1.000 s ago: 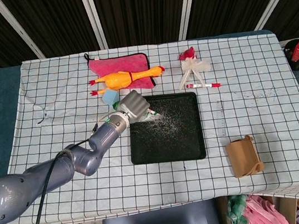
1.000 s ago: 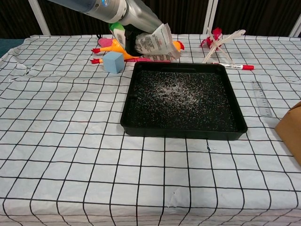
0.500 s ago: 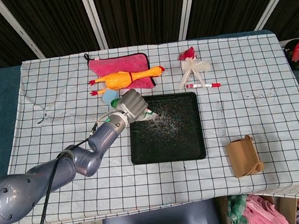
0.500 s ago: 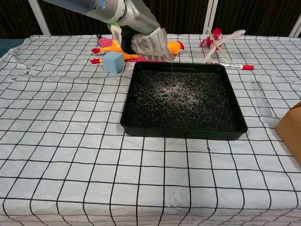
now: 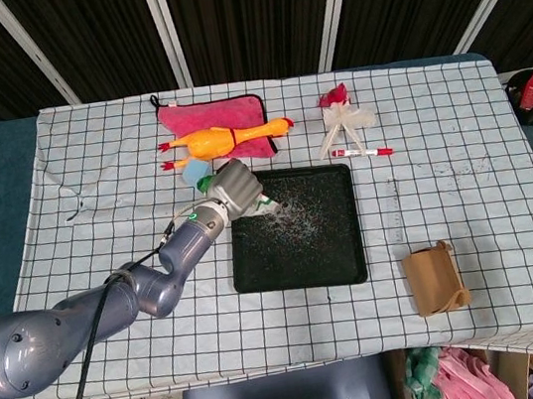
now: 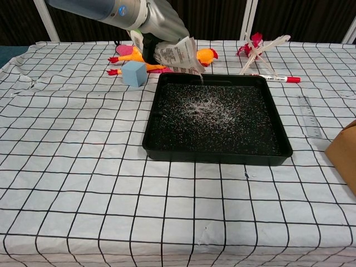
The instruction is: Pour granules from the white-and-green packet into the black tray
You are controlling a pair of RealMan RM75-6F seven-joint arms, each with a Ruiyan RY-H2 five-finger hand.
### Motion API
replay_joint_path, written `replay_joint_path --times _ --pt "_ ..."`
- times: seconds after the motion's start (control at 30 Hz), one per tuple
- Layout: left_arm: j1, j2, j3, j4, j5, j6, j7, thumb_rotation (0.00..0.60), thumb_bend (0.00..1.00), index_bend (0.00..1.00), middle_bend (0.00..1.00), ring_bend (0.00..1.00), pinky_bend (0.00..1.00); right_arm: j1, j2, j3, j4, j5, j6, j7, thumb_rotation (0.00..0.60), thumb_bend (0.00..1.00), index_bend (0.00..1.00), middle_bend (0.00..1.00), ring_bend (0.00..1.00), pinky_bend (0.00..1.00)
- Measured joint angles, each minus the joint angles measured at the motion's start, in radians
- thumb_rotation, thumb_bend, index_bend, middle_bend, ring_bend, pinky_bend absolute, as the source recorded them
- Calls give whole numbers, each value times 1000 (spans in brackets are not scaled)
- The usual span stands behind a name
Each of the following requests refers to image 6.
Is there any brown cardboard box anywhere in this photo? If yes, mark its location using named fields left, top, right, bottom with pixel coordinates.
left=324, top=119, right=356, bottom=196

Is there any yellow rubber chicken toy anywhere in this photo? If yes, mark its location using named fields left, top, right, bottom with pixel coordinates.
left=106, top=45, right=219, bottom=77

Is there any white black checkered tablecloth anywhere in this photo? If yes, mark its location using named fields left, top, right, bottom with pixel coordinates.
left=0, top=39, right=356, bottom=267

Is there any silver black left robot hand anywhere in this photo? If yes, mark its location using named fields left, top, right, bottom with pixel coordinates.
left=138, top=0, right=190, bottom=65

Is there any white printed pouch bag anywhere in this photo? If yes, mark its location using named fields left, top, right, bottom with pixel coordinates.
left=130, top=28, right=206, bottom=76

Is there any transparent plastic ruler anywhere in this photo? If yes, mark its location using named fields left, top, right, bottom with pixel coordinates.
left=298, top=95, right=324, bottom=140

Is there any white partition frame post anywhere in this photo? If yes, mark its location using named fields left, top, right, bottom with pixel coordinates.
left=32, top=0, right=61, bottom=42
left=238, top=0, right=260, bottom=40
left=342, top=16, right=356, bottom=44

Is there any white marker with red cap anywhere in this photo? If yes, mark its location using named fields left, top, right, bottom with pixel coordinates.
left=258, top=74, right=302, bottom=84

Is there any black square plastic tray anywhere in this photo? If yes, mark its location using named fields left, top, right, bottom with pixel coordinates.
left=141, top=72, right=294, bottom=167

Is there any blue foam cube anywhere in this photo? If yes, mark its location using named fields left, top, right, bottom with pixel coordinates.
left=120, top=61, right=147, bottom=90

